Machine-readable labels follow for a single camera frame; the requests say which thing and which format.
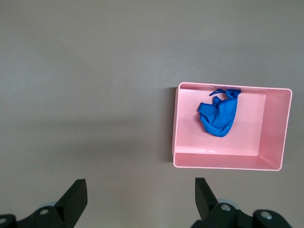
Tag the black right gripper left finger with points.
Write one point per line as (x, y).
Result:
(71, 202)

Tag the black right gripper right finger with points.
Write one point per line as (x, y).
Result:
(207, 206)

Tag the blue cloth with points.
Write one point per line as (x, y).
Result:
(221, 116)

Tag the pink plastic bin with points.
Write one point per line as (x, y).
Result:
(273, 118)

